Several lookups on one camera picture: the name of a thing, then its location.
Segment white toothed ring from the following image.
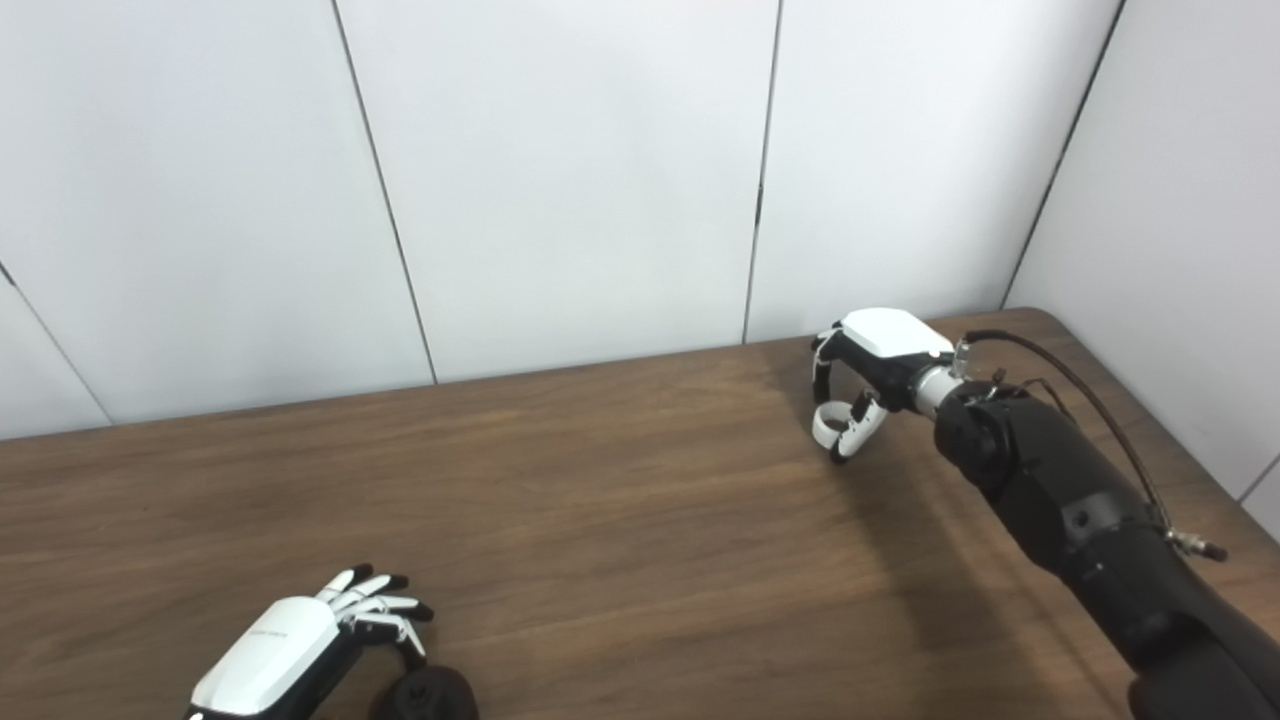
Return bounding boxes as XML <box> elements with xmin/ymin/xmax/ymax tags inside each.
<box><xmin>812</xmin><ymin>402</ymin><xmax>853</xmax><ymax>448</ymax></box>

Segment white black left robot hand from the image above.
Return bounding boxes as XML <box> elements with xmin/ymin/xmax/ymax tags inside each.
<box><xmin>187</xmin><ymin>563</ymin><xmax>436</xmax><ymax>720</ymax></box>

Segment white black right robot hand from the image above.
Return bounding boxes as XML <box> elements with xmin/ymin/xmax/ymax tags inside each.
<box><xmin>810</xmin><ymin>308</ymin><xmax>959</xmax><ymax>464</ymax></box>

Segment round black part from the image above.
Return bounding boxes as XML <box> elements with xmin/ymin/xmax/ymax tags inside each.
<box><xmin>370</xmin><ymin>667</ymin><xmax>479</xmax><ymax>720</ymax></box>

